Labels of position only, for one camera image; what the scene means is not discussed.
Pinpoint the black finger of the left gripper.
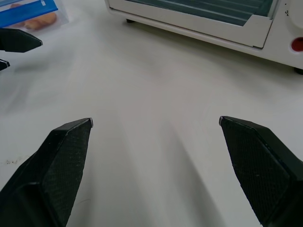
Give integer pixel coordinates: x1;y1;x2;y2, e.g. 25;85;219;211
0;28;44;53
0;59;11;72

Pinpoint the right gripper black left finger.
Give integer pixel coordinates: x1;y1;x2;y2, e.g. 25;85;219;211
0;117;94;227

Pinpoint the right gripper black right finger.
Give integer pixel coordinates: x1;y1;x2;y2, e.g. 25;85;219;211
219;115;303;227

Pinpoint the white toaster oven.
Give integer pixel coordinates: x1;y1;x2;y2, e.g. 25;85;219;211
104;0;303;75

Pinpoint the white glass oven door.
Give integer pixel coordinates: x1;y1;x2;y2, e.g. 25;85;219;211
107;0;274;50

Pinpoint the golden bread in bag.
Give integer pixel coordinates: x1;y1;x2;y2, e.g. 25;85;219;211
23;11;59;31

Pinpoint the clear blue-striped zip bag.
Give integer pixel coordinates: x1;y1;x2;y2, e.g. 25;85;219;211
0;0;70;33

